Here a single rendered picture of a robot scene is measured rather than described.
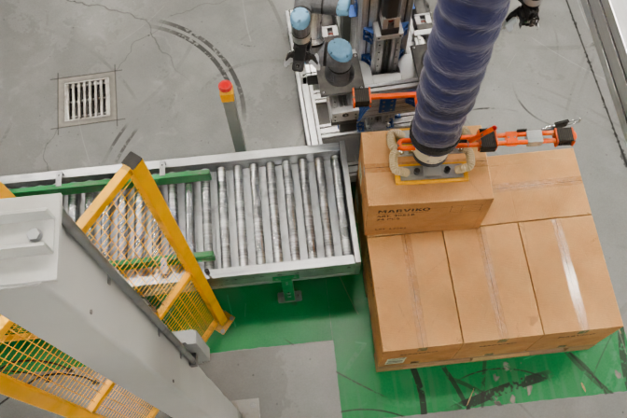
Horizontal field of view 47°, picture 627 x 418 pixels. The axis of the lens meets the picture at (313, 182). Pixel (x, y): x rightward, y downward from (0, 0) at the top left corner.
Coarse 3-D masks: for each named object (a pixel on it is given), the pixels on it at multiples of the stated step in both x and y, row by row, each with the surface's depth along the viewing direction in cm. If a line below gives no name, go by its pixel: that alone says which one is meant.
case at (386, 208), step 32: (480, 128) 358; (384, 160) 351; (448, 160) 351; (480, 160) 350; (384, 192) 344; (416, 192) 344; (448, 192) 344; (480, 192) 343; (384, 224) 365; (416, 224) 367; (448, 224) 370; (480, 224) 372
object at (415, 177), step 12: (408, 168) 335; (420, 168) 335; (444, 168) 332; (396, 180) 333; (408, 180) 333; (420, 180) 333; (432, 180) 333; (444, 180) 333; (456, 180) 333; (468, 180) 333
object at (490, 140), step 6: (492, 132) 328; (480, 138) 326; (486, 138) 327; (492, 138) 327; (480, 144) 325; (486, 144) 326; (492, 144) 326; (498, 144) 324; (486, 150) 327; (492, 150) 328
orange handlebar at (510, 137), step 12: (372, 96) 338; (384, 96) 338; (396, 96) 338; (408, 96) 338; (504, 132) 329; (516, 132) 329; (552, 132) 329; (468, 144) 327; (504, 144) 327; (516, 144) 327
